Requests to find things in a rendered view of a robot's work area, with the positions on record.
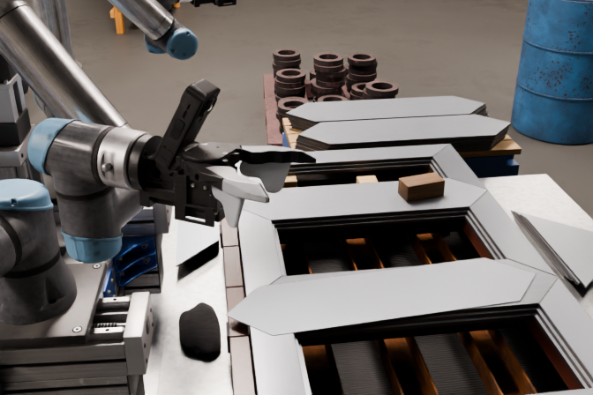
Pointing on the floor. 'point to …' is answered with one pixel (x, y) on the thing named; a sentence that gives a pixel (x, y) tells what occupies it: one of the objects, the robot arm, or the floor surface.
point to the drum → (557, 64)
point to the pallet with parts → (319, 85)
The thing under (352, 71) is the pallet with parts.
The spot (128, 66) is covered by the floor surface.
